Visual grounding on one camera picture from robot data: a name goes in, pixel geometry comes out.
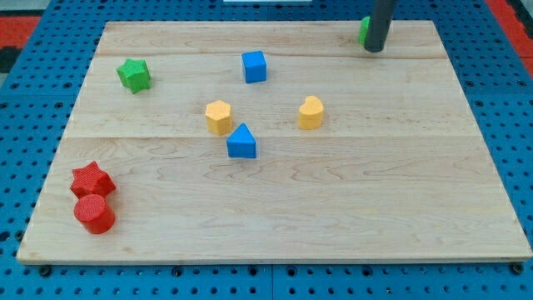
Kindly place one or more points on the red cylinder block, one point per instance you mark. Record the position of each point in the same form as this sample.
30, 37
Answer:
93, 212

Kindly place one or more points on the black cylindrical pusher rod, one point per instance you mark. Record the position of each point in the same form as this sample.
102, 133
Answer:
379, 25

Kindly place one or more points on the green circle block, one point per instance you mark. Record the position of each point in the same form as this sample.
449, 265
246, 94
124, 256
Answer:
365, 22

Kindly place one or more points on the blue triangle block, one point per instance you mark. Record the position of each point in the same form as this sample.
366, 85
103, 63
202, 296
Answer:
241, 143

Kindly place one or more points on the yellow heart block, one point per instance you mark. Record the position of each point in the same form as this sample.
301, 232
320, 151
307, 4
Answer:
311, 113

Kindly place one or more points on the light wooden board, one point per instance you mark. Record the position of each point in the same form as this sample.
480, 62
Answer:
398, 171

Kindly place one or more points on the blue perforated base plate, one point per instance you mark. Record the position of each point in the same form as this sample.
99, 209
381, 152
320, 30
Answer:
41, 88

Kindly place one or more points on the red star block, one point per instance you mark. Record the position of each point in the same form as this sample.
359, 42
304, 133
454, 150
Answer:
91, 179

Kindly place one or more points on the blue cube block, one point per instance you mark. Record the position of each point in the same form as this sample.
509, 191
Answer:
254, 67

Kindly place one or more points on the yellow hexagon block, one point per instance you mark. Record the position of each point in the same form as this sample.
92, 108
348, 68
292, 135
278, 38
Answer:
219, 117

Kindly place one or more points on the green star block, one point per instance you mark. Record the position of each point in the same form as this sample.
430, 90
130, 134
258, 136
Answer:
134, 74

